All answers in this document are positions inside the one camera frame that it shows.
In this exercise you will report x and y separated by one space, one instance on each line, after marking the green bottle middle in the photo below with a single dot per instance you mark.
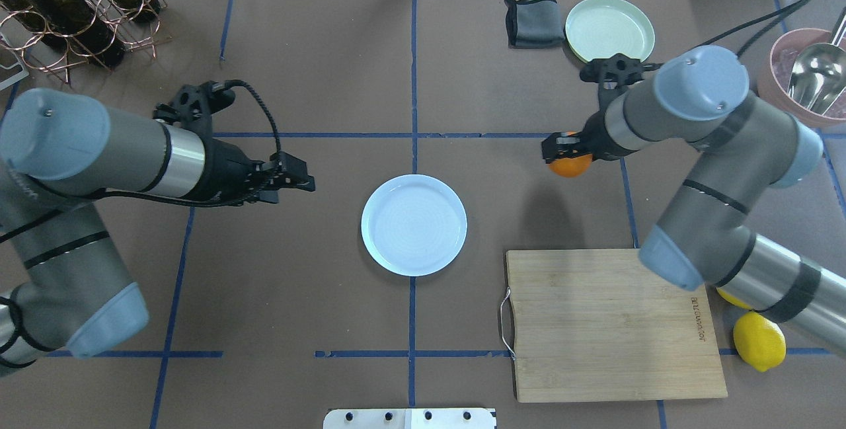
86 34

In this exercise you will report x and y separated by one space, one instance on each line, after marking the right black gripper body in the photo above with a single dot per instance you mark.
595 137

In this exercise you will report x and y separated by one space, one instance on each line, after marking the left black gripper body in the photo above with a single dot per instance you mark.
225 171

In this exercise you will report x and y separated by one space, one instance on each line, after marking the copper wire bottle rack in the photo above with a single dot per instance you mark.
55 36

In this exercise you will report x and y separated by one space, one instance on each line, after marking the dark folded cloth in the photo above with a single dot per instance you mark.
534 24

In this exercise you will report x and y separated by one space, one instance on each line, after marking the wooden cutting board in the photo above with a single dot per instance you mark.
594 325

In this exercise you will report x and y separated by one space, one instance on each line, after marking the lemon near board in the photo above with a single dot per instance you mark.
733 300

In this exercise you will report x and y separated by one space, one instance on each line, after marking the pink bowl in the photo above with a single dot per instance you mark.
773 79

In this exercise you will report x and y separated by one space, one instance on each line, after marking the green plate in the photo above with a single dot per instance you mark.
599 29

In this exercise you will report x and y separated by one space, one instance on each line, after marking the orange fruit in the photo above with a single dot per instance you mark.
569 168

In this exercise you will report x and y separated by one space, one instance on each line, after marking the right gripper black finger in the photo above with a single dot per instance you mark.
559 146

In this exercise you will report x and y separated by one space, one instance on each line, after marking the light blue plate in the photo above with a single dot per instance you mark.
414 225

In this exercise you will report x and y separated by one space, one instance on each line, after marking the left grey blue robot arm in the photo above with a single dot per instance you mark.
61 153

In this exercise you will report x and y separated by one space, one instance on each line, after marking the white metal base plate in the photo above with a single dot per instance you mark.
458 417

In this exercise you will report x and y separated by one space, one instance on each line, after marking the lemon far from board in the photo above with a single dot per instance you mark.
759 342

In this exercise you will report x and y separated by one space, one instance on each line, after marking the metal scoop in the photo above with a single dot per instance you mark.
818 78

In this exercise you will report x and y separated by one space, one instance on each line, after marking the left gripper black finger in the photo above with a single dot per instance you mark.
286 171

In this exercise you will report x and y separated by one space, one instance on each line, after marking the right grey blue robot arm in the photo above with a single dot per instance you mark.
745 146

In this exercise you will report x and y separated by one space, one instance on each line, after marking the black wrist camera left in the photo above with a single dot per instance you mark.
193 106

